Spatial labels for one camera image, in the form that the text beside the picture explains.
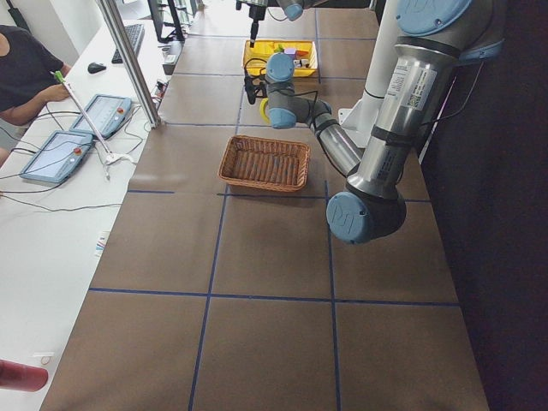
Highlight white reacher grabber stick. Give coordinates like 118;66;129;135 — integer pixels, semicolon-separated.
51;70;137;181

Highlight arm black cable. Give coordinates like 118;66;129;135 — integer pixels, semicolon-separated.
243;57;476;176

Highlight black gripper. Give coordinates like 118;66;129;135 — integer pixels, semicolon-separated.
250;4;266;47

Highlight white camera mast base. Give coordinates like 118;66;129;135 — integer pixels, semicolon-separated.
339;0;401;134

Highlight yellow woven basket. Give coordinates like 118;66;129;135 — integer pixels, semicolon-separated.
242;39;318;77

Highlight purple foam cube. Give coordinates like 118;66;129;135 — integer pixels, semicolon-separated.
283;47;297;59

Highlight black computer mouse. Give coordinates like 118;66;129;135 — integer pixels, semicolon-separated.
87;63;107;74

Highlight blue teach pendant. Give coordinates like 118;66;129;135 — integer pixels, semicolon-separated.
86;94;132;140
20;130;93;184

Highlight aluminium frame post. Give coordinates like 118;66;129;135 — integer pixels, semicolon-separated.
97;0;161;128

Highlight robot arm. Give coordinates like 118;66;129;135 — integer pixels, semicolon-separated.
241;0;323;48
265;1;507;244

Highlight near blue teach pendant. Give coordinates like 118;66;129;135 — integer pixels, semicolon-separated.
20;130;93;184

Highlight red cylinder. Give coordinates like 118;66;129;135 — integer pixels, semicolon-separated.
0;360;49;392

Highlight brown wicker basket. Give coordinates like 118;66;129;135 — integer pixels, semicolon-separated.
218;135;311;193

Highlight yellow tape roll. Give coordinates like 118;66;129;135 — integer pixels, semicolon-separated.
259;98;271;124

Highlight far blue teach pendant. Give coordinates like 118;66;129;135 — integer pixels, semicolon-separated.
86;94;132;140

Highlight orange toy carrot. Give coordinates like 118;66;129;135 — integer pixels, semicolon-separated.
275;44;308;59

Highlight person in black shirt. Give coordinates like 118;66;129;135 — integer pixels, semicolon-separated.
0;24;73;168

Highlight black keyboard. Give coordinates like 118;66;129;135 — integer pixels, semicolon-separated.
110;23;145;64

